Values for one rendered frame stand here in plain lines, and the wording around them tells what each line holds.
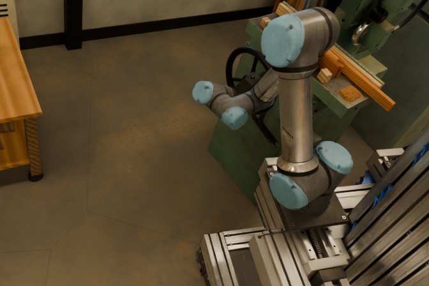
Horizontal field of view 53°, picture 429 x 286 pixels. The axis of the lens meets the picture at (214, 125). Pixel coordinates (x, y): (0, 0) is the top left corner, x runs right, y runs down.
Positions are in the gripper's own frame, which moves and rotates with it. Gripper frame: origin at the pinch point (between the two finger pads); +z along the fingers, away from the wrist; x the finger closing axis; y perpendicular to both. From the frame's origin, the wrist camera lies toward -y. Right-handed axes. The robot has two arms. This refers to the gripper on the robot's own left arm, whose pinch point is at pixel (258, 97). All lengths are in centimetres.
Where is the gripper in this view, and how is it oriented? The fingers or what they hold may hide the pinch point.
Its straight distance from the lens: 168.1
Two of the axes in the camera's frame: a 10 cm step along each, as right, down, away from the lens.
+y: -5.3, 7.8, 3.3
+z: 5.9, 0.6, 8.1
